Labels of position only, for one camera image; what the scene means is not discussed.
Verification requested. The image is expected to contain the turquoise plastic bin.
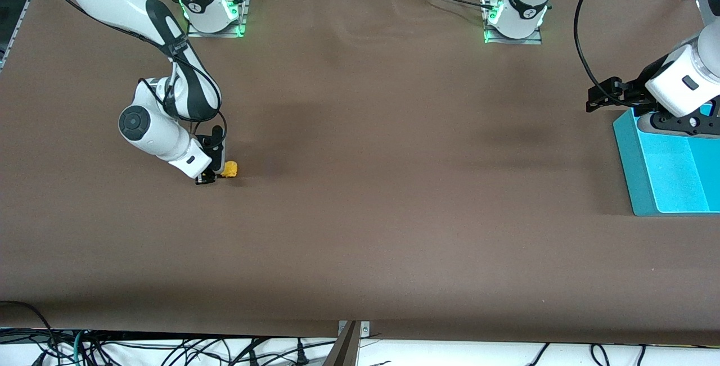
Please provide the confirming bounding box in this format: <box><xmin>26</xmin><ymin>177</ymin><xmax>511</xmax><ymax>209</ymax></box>
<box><xmin>612</xmin><ymin>109</ymin><xmax>720</xmax><ymax>216</ymax></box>

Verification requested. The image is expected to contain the brown table cover sheet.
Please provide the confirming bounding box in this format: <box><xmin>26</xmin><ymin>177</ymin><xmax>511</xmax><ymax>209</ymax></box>
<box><xmin>0</xmin><ymin>0</ymin><xmax>720</xmax><ymax>347</ymax></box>

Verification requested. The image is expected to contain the dark metal pole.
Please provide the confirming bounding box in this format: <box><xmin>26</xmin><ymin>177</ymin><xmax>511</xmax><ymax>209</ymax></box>
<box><xmin>322</xmin><ymin>321</ymin><xmax>361</xmax><ymax>366</ymax></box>

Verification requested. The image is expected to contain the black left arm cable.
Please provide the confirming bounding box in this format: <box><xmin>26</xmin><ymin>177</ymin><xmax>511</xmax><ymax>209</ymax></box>
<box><xmin>573</xmin><ymin>0</ymin><xmax>619</xmax><ymax>102</ymax></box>

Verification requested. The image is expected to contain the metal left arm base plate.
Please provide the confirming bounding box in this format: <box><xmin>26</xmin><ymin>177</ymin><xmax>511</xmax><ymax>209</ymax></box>
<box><xmin>483</xmin><ymin>0</ymin><xmax>544</xmax><ymax>46</ymax></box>

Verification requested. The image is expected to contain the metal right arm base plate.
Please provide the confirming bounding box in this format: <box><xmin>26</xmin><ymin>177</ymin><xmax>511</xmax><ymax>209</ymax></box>
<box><xmin>186</xmin><ymin>0</ymin><xmax>249</xmax><ymax>38</ymax></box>

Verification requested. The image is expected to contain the small metal table bracket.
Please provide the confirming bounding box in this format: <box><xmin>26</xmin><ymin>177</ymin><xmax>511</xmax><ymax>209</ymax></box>
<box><xmin>337</xmin><ymin>320</ymin><xmax>371</xmax><ymax>337</ymax></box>

